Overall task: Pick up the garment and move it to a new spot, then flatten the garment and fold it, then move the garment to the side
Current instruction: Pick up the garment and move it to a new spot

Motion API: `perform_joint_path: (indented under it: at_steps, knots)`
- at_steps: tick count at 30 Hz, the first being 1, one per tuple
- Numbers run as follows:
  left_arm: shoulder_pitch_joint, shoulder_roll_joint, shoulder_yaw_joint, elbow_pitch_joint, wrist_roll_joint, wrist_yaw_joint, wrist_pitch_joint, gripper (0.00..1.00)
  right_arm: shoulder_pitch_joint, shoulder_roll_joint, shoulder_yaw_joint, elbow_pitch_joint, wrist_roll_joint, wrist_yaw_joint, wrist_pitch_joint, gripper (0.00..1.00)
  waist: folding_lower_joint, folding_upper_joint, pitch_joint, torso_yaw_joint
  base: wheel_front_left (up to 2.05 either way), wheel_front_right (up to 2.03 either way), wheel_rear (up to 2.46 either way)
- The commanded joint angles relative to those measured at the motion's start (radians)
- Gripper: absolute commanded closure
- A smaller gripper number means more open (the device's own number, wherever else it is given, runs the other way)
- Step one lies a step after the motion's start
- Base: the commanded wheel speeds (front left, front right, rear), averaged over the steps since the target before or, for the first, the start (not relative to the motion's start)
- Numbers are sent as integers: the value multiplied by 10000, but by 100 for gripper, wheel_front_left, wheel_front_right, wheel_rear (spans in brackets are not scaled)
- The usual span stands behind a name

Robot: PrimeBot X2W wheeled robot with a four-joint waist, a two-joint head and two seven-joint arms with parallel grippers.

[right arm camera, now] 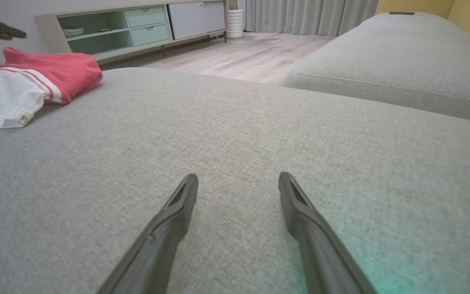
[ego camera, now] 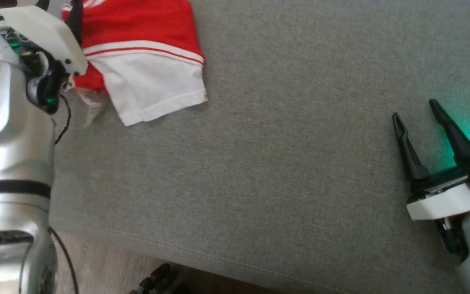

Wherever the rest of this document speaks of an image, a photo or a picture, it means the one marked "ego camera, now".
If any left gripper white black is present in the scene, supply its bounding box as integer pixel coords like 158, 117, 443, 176
0, 0, 89, 77

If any red and white garment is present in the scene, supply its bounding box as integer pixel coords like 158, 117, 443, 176
62, 0, 208, 127

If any thin black cable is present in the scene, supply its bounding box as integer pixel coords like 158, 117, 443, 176
53, 94, 72, 145
47, 227, 79, 294

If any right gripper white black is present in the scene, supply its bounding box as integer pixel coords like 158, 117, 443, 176
392, 99, 470, 260

